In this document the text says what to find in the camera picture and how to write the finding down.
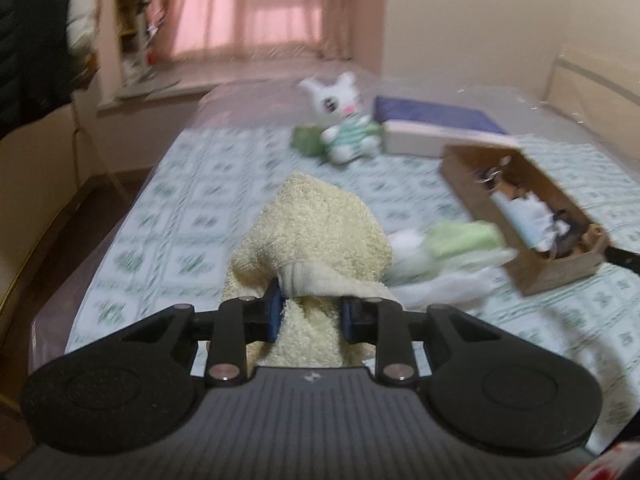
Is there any white plush bunny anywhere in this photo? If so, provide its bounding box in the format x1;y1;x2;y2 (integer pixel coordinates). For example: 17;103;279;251
299;72;383;163

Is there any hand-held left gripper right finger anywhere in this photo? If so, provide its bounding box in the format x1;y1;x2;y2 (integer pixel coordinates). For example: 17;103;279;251
340;295;506;388

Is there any small green box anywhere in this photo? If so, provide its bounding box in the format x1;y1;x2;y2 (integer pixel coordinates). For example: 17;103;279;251
291;122;386;158

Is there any pale yellow towel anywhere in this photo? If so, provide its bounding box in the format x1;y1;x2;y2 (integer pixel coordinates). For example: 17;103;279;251
222;171;396;368

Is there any dark brown scrunchie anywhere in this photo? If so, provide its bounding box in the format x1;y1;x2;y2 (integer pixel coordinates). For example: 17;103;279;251
477;157;512;192

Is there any dark grey ruffled cloth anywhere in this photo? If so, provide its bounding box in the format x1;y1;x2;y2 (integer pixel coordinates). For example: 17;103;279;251
549;209;577;257

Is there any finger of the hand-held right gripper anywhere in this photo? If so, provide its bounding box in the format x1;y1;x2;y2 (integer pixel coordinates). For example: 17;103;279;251
606;244;640;277

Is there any light green cloth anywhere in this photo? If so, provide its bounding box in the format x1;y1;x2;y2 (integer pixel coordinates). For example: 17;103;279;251
387;221;518;283

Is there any brown cardboard box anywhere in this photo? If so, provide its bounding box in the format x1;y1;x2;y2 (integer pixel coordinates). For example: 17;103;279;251
440;142;611;297

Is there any wooden headboard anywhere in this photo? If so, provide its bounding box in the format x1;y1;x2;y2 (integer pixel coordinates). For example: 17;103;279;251
542;45;640;161

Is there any purple white box lid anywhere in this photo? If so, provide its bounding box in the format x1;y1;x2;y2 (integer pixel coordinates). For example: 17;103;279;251
374;95;523;158

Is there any pink curtain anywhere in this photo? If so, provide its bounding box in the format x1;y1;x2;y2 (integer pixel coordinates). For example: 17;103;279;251
150;0;388;68

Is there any black puffer jacket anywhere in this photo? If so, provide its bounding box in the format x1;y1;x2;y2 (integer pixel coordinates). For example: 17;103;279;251
17;0;77;111
0;0;23;138

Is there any white soft cloth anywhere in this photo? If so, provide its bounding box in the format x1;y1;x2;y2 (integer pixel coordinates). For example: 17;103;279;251
387;229;501;308

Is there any white puffer jacket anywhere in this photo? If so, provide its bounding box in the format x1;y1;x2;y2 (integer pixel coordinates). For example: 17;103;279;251
65;0;102;56

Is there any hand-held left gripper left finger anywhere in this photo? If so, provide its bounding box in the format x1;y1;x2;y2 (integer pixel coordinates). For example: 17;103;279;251
117;285;286;388

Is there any wooden bookshelf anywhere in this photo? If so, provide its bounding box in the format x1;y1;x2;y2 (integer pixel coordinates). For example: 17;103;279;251
112;0;181;87

